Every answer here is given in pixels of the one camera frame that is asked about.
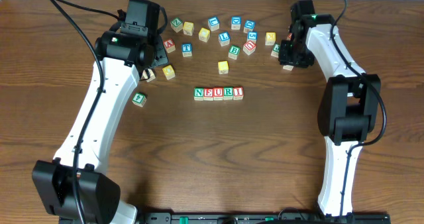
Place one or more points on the blue l block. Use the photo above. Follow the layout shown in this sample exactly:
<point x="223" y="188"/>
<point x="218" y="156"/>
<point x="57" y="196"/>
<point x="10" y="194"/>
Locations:
<point x="224" y="38"/>
<point x="213" y="23"/>

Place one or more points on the yellow S block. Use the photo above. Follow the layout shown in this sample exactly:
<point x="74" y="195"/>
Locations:
<point x="223" y="67"/>

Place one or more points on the plain picture block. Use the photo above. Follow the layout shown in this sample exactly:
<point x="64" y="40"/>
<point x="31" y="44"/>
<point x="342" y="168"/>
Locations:
<point x="149" y="75"/>

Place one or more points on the red A block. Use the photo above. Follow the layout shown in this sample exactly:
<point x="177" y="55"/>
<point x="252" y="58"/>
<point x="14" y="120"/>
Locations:
<point x="169" y="45"/>

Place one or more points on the green B block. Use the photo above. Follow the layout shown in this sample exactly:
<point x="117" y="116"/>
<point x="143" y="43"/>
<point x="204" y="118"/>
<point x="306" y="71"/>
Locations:
<point x="234" y="52"/>

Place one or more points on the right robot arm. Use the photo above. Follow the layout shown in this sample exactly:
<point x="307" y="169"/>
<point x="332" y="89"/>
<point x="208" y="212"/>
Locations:
<point x="348" y="109"/>

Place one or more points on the yellow block top row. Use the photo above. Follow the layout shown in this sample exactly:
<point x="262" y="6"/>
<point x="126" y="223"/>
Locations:
<point x="188" y="28"/>

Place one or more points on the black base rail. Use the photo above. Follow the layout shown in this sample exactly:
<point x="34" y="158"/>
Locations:
<point x="285" y="217"/>

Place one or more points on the green R block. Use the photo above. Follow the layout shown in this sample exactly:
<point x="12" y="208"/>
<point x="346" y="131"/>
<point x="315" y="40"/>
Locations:
<point x="228" y="93"/>

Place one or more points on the blue D block tilted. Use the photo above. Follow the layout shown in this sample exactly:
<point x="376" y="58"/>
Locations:
<point x="249" y="26"/>

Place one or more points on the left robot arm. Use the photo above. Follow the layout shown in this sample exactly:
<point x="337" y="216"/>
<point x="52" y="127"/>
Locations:
<point x="74" y="185"/>

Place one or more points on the red I block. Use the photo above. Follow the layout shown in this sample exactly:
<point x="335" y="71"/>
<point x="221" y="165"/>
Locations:
<point x="238" y="93"/>

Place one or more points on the blue L block top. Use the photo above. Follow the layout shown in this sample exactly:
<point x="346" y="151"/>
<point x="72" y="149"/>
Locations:
<point x="213" y="23"/>

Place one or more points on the green J block right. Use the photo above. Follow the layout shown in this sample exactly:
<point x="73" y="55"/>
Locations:
<point x="275" y="50"/>

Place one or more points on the yellow block centre left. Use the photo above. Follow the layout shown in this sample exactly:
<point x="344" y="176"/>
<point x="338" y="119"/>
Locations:
<point x="169" y="72"/>

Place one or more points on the green N block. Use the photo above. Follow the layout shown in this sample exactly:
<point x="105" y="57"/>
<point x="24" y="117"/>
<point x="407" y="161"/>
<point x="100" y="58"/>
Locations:
<point x="198" y="93"/>

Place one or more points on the blue 5 block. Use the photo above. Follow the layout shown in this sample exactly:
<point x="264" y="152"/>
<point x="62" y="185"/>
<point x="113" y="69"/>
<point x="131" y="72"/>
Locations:
<point x="252" y="36"/>

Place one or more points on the yellow K block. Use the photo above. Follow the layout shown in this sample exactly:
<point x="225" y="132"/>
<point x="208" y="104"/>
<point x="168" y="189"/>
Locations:
<point x="270" y="38"/>

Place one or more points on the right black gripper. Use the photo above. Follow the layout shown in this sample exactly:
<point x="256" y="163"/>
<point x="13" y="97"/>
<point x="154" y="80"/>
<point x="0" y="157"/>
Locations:
<point x="295" y="58"/>

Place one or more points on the blue T block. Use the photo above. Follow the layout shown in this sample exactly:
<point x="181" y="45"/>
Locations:
<point x="187" y="50"/>

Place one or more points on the green Z block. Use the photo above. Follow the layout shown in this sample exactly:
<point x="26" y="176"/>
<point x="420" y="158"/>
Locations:
<point x="177" y="24"/>

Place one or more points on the yellow Q block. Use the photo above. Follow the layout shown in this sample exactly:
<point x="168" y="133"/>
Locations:
<point x="204" y="34"/>

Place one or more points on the red u block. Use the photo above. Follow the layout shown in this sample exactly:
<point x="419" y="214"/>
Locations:
<point x="217" y="93"/>
<point x="249" y="47"/>

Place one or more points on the blue P block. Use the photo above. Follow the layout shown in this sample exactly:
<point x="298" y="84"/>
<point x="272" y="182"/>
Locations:
<point x="288" y="67"/>

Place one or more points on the red M block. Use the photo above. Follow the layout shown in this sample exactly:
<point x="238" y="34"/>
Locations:
<point x="289" y="36"/>

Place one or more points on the red E block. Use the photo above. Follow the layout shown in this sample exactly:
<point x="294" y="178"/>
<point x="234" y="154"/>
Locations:
<point x="208" y="94"/>

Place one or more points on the green 4 block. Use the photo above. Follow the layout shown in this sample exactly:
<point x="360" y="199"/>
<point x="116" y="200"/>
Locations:
<point x="139" y="99"/>

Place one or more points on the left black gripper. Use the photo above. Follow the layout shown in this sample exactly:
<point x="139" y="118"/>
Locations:
<point x="159" y="54"/>

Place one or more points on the red U block tilted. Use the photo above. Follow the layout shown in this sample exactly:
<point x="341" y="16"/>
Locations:
<point x="249" y="47"/>

